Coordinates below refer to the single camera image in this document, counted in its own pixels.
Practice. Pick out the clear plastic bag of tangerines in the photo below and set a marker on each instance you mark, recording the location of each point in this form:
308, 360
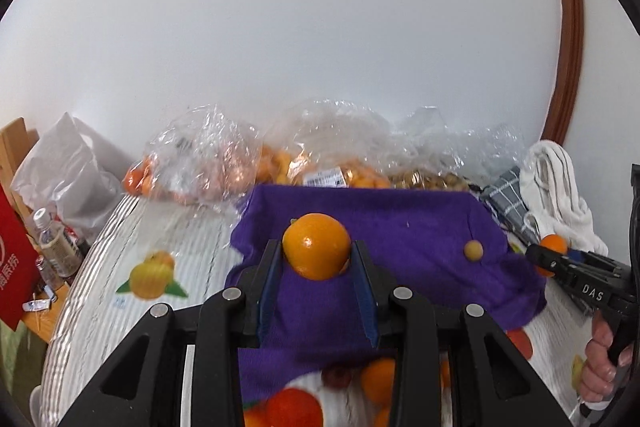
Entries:
210, 167

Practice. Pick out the small white packet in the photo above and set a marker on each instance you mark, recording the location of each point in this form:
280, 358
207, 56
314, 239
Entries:
37, 305

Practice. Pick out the red paper bag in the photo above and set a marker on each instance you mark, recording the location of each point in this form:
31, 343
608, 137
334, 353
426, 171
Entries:
12, 267

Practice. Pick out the clear plastic bag of longans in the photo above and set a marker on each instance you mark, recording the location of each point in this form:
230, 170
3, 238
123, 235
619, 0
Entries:
430, 179

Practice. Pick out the person's right hand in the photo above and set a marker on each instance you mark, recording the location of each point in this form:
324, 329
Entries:
596, 372

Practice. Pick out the longan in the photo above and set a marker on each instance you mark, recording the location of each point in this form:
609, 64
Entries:
473, 251

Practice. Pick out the clear water bottle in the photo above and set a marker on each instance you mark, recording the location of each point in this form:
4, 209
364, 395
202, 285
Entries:
55, 242

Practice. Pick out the large orange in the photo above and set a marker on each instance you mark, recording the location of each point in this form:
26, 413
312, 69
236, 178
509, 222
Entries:
316, 247

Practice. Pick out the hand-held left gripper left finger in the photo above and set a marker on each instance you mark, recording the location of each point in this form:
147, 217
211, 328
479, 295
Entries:
270, 279

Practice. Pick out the clear bag of small oranges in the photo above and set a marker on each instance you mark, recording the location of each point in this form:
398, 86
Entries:
350, 172

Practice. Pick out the fruit printed tablecloth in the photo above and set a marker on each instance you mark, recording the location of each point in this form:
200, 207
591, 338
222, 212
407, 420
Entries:
100, 307

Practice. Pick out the grey checked cloth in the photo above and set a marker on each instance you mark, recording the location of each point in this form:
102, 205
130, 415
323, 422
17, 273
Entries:
505, 197

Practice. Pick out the small orange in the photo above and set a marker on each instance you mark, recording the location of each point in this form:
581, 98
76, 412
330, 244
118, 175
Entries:
556, 243

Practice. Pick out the white striped towel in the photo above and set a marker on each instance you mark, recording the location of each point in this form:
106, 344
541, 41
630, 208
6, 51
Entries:
550, 187

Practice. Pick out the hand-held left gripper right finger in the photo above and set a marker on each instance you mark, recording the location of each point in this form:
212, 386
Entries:
365, 299

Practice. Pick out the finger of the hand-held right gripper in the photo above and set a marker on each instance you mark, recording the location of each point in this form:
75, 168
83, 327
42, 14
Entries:
580, 279
605, 265

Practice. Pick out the brown wooden door frame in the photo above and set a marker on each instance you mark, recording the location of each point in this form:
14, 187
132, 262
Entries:
570, 32

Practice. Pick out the white plastic bag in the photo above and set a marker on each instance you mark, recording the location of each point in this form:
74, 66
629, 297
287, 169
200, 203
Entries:
65, 167

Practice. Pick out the purple towel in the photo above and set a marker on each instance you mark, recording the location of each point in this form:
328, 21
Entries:
410, 227

